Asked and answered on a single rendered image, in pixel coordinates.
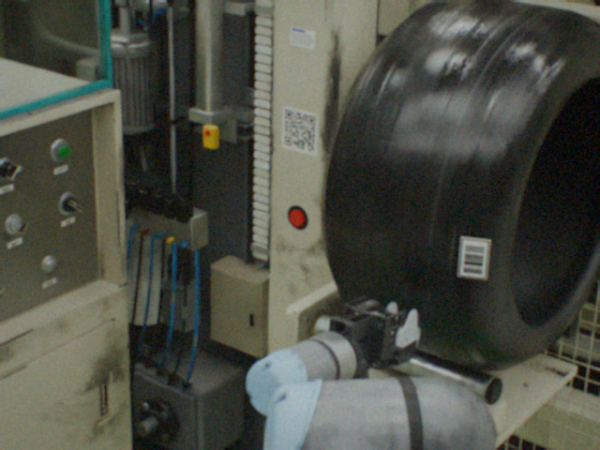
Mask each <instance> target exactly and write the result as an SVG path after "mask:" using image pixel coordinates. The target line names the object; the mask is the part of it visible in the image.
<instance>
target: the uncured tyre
mask: <svg viewBox="0 0 600 450"><path fill-rule="evenodd" d="M321 227H322V243H323V249H324V253H325V257H326V260H327V263H328V266H329V269H330V272H331V274H332V277H333V280H334V282H335V285H336V287H337V289H338V292H339V294H340V296H341V299H342V301H343V303H344V305H346V304H349V303H351V302H353V301H355V300H357V299H360V298H362V297H365V296H366V298H367V301H369V300H373V301H376V302H380V303H381V308H384V309H387V306H388V305H389V304H391V303H395V304H396V305H397V312H400V311H402V310H406V312H405V320H404V324H405V322H406V320H407V318H409V315H410V313H411V312H412V311H413V310H414V309H415V310H416V311H417V327H419V328H420V338H419V342H418V345H417V347H416V349H418V350H421V351H423V352H426V353H431V354H433V355H436V356H439V357H441V358H443V359H446V360H449V361H452V362H454V363H457V364H460V365H462V366H463V367H465V368H470V369H474V370H488V371H503V370H507V369H509V368H513V367H515V366H517V365H519V364H521V363H524V362H526V361H528V360H530V359H532V358H534V357H535V356H537V354H538V355H539V353H541V352H543V351H545V350H546V349H547V348H549V347H550V346H551V345H552V344H553V343H554V342H555V341H556V340H557V339H558V338H559V337H560V336H561V335H562V334H563V333H564V331H565V330H566V329H567V328H568V326H569V325H570V324H571V322H572V321H573V320H574V319H575V318H576V316H577V315H578V314H579V312H580V311H581V309H582V307H583V306H584V304H585V302H586V301H587V299H588V297H589V295H590V293H591V291H592V289H593V286H594V284H595V282H596V280H597V278H598V276H599V274H600V24H599V23H598V22H596V21H594V20H592V19H590V18H588V17H586V16H584V15H582V14H580V13H578V12H576V11H574V10H571V9H565V8H560V7H549V6H543V5H537V4H532V3H526V2H520V1H515V0H434V1H432V2H430V3H428V4H426V5H424V6H422V7H420V8H419V9H417V10H416V11H415V12H414V13H413V14H412V15H411V16H410V17H408V18H407V19H406V20H405V21H404V22H402V23H401V24H400V25H398V26H397V27H396V28H394V29H393V30H392V31H391V32H390V33H389V34H388V35H387V36H386V37H385V38H384V39H383V40H382V41H381V42H380V43H379V44H378V46H377V47H376V48H375V49H374V51H373V53H372V54H371V56H370V57H369V58H368V60H367V61H366V63H365V64H364V65H363V67H362V69H361V70H360V72H359V74H358V75H357V77H356V79H355V81H354V83H353V85H352V88H351V90H350V92H349V94H348V96H347V97H346V100H345V102H344V105H343V107H342V110H341V112H340V115H339V118H338V120H337V125H336V126H335V128H334V132H333V135H332V139H331V142H330V145H329V149H328V153H327V158H326V162H325V167H324V173H323V180H322V198H321ZM461 237H467V238H476V239H485V240H490V249H489V259H488V269H487V279H481V278H473V277H458V261H459V250H460V239H461ZM367 301H366V302H367Z"/></svg>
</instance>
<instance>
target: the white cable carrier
mask: <svg viewBox="0 0 600 450"><path fill-rule="evenodd" d="M256 6H261V7H267V8H275V0H256ZM256 15H260V16H259V17H257V18H256V21H255V23H256V24H259V25H258V26H256V28H255V33H256V34H261V35H257V36H256V37H255V42H258V43H259V44H256V45H255V52H256V53H258V54H256V55H255V61H256V62H260V63H257V64H255V70H258V72H256V73H255V79H256V80H260V81H256V82H255V88H258V90H256V91H255V97H256V99H255V101H254V105H255V106H258V107H257V108H255V110H254V113H255V114H257V116H255V117H254V124H256V125H257V126H255V127H254V132H256V133H257V134H255V135H254V141H255V143H254V149H255V150H257V151H255V152H254V157H255V158H256V159H255V160H254V166H255V167H257V168H255V169H254V174H255V175H257V176H255V177H254V178H253V182H254V183H255V184H256V185H254V187H253V190H254V191H256V193H254V195H253V199H254V200H257V201H255V202H254V203H253V207H255V208H256V210H254V211H253V216H254V217H256V218H254V219H253V224H254V225H256V226H254V227H253V232H254V233H256V234H254V235H253V241H256V242H254V243H253V245H255V246H258V247H262V248H267V249H269V250H271V203H270V202H271V197H272V156H273V129H272V127H273V119H271V118H273V111H271V110H270V109H272V110H273V94H274V42H275V16H272V15H267V14H262V13H257V12H256ZM260 43H262V44H260ZM271 55H272V56H271ZM271 64H272V65H271ZM270 73H272V74H270ZM272 75H273V76H272ZM269 91H272V92H273V93H272V92H269ZM271 100H272V101H271ZM270 117H271V118H270ZM270 135H271V136H272V137H270ZM270 143H271V145H270ZM270 152H271V154H269V153H270ZM270 160H271V162H269V161H270ZM270 169H271V171H269V170H270ZM270 177H271V178H270ZM269 178H270V179H269ZM270 186H271V187H270ZM270 193H271V194H270ZM269 194H270V195H269ZM269 211H270V212H269ZM268 212H269V213H268ZM269 218H270V219H269ZM269 227H270V228H269ZM269 234H270V235H269ZM252 255H253V256H254V257H257V258H261V259H264V260H267V261H268V259H269V256H267V255H264V254H261V253H258V252H255V251H253V252H252Z"/></svg>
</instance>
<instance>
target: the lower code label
mask: <svg viewBox="0 0 600 450"><path fill-rule="evenodd" d="M317 142H318V113H315V112H308V111H304V110H300V109H296V108H293V107H289V106H285V105H283V114H282V147H283V148H287V149H291V150H293V151H297V152H301V153H304V154H308V155H311V156H314V157H316V156H317Z"/></svg>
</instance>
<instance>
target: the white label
mask: <svg viewBox="0 0 600 450"><path fill-rule="evenodd" d="M489 249H490V240H485V239H476V238H467V237H461V239H460V250H459V261H458V271H457V276H458V277H465V278H481V279H487V277H488V259H489Z"/></svg>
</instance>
